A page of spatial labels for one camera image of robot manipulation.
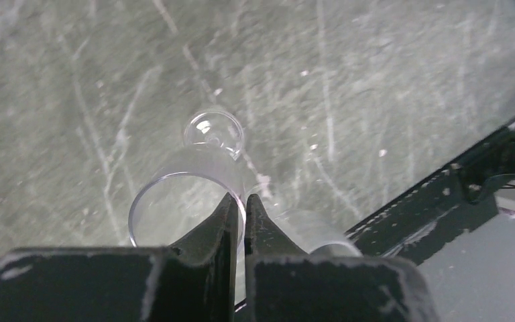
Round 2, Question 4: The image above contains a clear wine glass front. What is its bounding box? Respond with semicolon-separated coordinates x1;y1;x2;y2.
274;209;363;258

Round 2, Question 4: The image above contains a clear wine glass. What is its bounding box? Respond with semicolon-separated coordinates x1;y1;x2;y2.
274;209;363;258
128;105;246;247

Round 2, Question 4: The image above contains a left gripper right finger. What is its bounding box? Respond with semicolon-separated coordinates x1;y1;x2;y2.
244;194;440;321

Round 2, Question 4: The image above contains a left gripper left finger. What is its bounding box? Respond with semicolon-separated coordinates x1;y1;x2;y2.
0;195;238;321

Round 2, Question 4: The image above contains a black base frame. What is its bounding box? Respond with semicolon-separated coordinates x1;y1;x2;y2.
346;119;515;264

